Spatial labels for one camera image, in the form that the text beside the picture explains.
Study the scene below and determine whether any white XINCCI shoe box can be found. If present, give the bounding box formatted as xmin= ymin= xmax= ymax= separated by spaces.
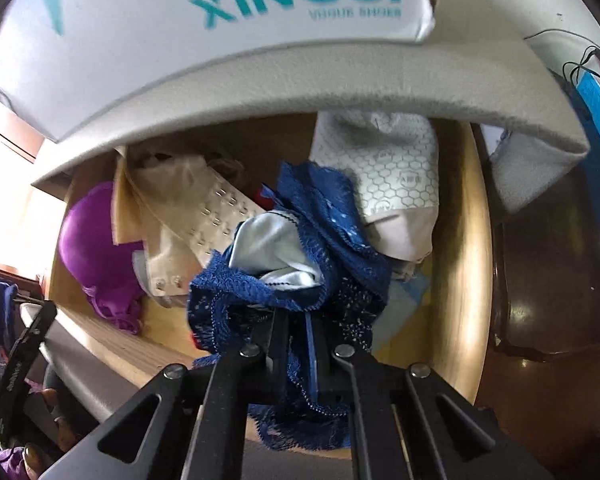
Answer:
xmin=0 ymin=0 xmax=434 ymax=142

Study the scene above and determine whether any blue lace underwear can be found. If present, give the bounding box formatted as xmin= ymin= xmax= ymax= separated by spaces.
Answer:
xmin=186 ymin=162 xmax=391 ymax=451

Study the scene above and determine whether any purple padded bra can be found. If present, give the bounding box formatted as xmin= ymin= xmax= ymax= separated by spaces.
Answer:
xmin=58 ymin=181 xmax=144 ymax=335

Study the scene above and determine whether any beige bra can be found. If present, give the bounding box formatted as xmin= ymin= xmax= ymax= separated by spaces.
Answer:
xmin=111 ymin=155 xmax=264 ymax=308

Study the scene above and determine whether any grey front wooden drawer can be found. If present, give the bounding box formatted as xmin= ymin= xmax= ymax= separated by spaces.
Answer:
xmin=46 ymin=112 xmax=496 ymax=479

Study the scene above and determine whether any grey honeycomb pattern underwear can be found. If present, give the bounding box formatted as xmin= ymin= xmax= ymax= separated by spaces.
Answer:
xmin=310 ymin=110 xmax=439 ymax=262

